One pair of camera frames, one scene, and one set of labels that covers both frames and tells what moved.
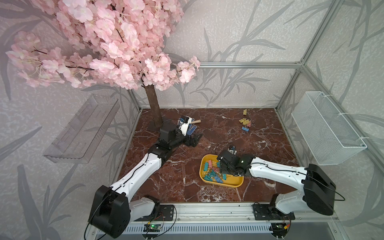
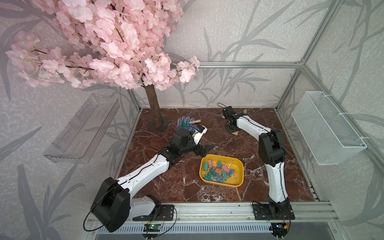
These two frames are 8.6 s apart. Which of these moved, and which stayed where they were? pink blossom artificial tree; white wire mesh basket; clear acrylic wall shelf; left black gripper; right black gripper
Moved: left black gripper; right black gripper
Stayed: white wire mesh basket; pink blossom artificial tree; clear acrylic wall shelf
